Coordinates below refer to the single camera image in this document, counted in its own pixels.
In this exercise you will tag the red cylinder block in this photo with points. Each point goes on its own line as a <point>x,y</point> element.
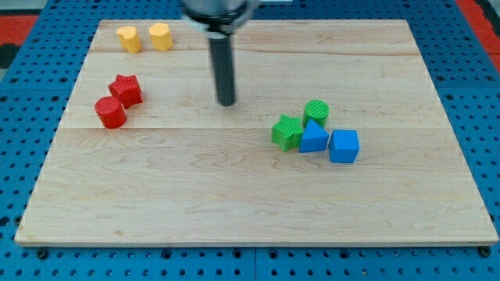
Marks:
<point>110,112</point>

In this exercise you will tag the blue cube block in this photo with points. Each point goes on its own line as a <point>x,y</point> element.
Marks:
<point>344,146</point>

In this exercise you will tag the red star block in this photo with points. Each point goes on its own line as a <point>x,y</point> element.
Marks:
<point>127,90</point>

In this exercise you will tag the green star block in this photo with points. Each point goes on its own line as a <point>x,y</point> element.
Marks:
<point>287,132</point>

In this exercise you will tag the green cylinder block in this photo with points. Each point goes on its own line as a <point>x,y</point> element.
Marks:
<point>316,110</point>

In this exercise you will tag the yellow heart block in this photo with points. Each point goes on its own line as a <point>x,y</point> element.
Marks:
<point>129,39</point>

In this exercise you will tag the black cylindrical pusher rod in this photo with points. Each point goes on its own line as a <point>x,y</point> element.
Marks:
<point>223,70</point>

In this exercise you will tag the yellow hexagon block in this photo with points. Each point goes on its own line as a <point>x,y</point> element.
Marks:
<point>160,36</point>

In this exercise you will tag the light wooden board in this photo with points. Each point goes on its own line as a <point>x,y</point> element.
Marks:
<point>184,171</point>

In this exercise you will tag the blue triangle block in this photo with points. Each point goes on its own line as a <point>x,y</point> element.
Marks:
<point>314,138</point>

